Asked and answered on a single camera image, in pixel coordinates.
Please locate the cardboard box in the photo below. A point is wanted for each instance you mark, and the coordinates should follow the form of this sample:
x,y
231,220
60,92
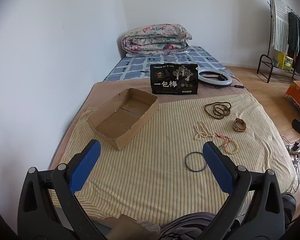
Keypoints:
x,y
120,120

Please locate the black snack bag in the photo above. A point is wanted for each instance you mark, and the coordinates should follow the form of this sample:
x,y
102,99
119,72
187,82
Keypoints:
x,y
172,80

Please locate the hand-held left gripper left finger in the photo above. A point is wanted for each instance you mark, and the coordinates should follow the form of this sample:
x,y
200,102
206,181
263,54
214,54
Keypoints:
x,y
88,160

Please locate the yellow striped cloth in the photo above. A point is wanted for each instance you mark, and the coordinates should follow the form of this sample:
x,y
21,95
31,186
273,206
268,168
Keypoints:
x,y
152,175

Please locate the black bangle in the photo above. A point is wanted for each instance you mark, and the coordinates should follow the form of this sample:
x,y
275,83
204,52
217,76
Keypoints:
x,y
187,163

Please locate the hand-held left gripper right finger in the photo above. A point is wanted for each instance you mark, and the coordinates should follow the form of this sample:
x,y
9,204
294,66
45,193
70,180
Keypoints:
x,y
215,165

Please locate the folded floral quilt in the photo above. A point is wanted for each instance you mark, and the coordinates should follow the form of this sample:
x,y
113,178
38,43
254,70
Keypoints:
x,y
155,38

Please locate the tan cloth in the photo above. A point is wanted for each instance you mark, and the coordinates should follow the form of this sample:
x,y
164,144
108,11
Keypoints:
x,y
132,228

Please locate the black metal clothes rack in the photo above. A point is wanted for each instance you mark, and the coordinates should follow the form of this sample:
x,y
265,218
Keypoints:
x,y
261,62

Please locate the white power strip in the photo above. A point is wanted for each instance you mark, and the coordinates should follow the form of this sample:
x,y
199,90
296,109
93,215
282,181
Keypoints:
x,y
295,148

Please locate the dark hanging clothes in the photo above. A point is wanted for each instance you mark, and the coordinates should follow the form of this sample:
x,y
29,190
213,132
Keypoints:
x,y
293,35

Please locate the yellow box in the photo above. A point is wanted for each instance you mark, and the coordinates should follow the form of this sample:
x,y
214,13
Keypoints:
x,y
286,61

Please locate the striped hanging towel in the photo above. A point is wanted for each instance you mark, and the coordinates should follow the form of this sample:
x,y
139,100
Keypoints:
x,y
280,25

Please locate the striped grey pants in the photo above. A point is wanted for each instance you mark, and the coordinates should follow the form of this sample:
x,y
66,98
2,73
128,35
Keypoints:
x,y
190,226

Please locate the blue checked bedsheet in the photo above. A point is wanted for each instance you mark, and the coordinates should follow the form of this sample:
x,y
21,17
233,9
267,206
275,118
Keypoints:
x,y
140,63

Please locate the tan blanket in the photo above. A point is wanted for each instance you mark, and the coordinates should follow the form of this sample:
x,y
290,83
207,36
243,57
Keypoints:
x,y
112,86

